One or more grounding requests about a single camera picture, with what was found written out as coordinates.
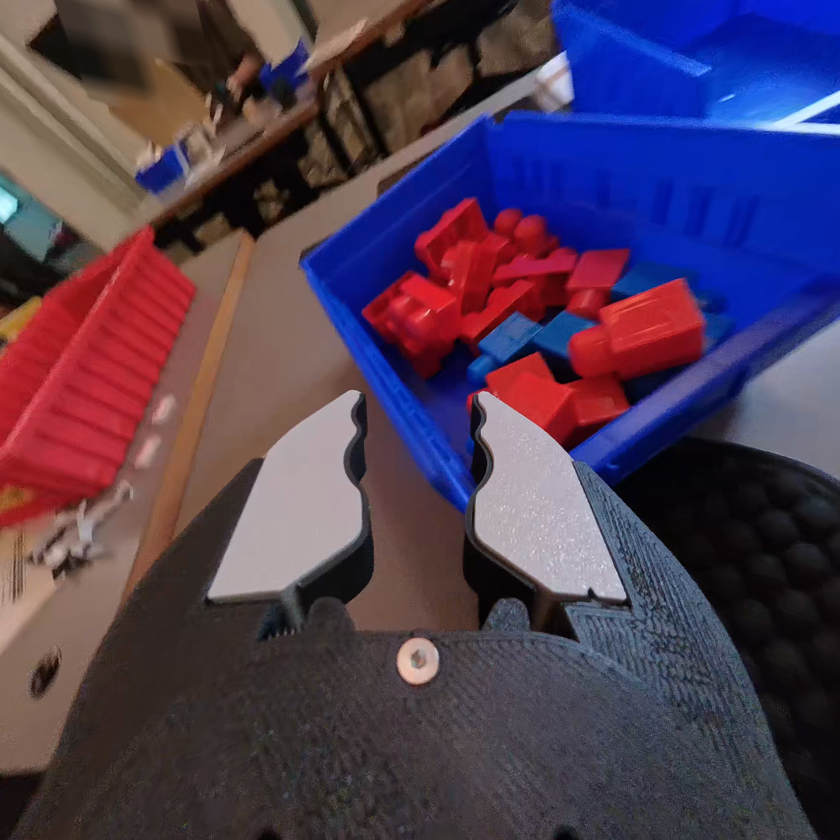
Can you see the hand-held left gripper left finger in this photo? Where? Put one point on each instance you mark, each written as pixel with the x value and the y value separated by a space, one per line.
pixel 295 518

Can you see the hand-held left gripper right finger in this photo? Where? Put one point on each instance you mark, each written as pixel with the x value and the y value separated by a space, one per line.
pixel 544 525

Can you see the cluster of red mega blocks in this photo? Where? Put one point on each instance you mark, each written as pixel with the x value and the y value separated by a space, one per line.
pixel 643 334

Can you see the black armrest pad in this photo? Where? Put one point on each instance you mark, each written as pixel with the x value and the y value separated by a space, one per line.
pixel 754 558

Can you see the small white object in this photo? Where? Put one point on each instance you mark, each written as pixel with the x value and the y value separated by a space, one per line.
pixel 82 525

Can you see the red plastic bin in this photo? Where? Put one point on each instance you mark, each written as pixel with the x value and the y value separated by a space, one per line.
pixel 79 380

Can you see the wooden desk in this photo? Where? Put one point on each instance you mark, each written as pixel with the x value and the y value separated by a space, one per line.
pixel 249 144

